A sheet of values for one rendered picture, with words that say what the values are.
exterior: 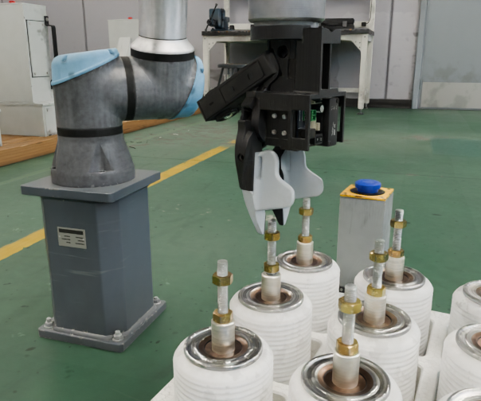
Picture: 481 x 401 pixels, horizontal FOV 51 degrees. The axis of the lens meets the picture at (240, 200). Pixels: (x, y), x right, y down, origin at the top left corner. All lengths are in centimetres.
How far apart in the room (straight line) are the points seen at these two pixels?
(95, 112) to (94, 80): 5
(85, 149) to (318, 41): 54
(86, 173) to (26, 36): 227
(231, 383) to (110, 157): 55
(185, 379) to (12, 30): 284
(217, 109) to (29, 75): 263
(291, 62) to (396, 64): 515
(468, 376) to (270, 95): 32
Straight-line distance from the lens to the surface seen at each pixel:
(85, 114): 92
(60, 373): 97
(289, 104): 49
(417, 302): 65
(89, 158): 92
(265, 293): 59
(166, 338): 102
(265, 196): 52
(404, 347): 55
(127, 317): 100
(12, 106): 324
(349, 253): 83
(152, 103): 94
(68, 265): 98
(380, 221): 80
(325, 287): 68
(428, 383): 62
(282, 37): 50
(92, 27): 678
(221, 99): 55
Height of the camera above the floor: 52
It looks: 16 degrees down
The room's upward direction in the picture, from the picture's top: straight up
